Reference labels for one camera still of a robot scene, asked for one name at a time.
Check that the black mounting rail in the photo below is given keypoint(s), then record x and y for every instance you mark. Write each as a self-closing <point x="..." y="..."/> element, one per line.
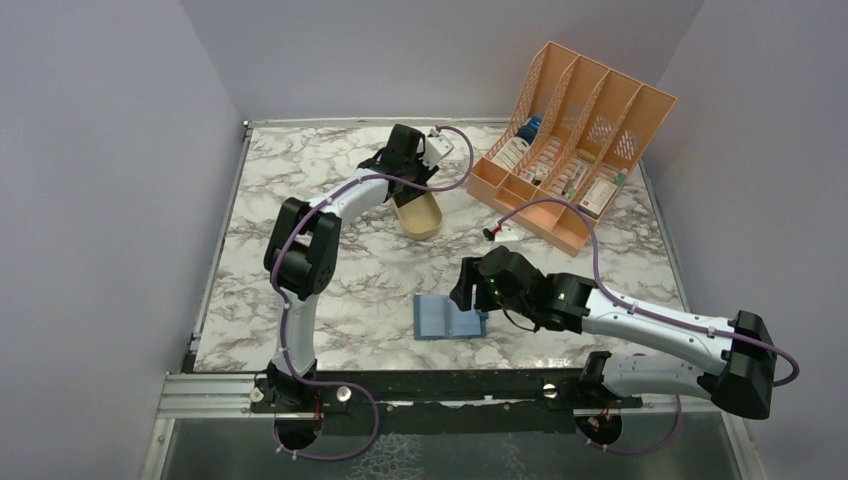
<point x="436" y="402"/>

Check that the blue bottle in organizer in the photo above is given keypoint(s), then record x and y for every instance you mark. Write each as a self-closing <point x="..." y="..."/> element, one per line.
<point x="529" y="130"/>

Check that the blue card holder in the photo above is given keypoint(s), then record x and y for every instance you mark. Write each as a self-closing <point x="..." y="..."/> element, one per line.
<point x="436" y="317"/>

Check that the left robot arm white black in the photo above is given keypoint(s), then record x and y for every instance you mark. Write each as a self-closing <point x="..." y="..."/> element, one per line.
<point x="302" y="252"/>

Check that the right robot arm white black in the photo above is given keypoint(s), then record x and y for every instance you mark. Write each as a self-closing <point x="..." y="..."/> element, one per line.
<point x="730" y="362"/>

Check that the red white medicine box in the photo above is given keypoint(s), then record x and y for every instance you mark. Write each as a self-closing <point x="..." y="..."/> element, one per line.
<point x="597" y="197"/>

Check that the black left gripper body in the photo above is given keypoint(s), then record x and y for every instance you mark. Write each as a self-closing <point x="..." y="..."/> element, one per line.
<point x="416" y="170"/>

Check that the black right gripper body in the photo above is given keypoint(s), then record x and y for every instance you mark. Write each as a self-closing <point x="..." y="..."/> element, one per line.
<point x="487" y="298"/>

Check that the orange file organizer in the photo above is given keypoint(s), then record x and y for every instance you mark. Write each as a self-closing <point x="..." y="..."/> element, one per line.
<point x="596" y="122"/>

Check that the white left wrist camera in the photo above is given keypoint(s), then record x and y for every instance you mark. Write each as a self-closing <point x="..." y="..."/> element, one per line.
<point x="436" y="147"/>

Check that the white box in organizer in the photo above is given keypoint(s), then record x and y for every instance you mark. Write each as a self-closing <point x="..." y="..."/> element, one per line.
<point x="511" y="153"/>

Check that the beige oval tray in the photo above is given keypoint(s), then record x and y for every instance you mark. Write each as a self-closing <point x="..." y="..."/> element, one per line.
<point x="421" y="218"/>

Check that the small items in organizer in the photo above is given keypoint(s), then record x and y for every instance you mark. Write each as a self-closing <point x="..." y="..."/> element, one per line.
<point x="535" y="175"/>

